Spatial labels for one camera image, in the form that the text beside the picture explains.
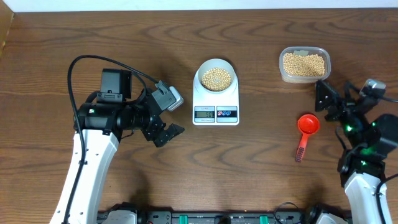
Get red measuring scoop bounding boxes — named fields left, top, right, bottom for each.
left=295, top=114, right=320, bottom=162

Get soybeans in grey bowl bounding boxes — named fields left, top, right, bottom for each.
left=201, top=68, right=232, bottom=91

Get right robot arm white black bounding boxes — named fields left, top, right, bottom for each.
left=315, top=79, right=397, bottom=223

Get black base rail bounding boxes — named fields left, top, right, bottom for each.
left=96, top=202, right=353, bottom=224

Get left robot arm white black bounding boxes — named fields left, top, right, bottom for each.
left=51, top=69, right=184, bottom=223

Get pile of soybeans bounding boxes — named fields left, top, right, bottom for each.
left=282, top=53, right=325, bottom=77

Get white digital kitchen scale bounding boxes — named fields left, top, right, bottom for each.
left=192, top=73, right=239, bottom=126

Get clear plastic container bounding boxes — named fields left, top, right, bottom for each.
left=279, top=46, right=331, bottom=83

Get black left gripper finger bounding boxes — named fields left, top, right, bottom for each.
left=153, top=132, right=173, bottom=147
left=167, top=124, right=185, bottom=137

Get grey round bowl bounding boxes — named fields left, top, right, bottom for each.
left=196, top=58, right=238, bottom=93

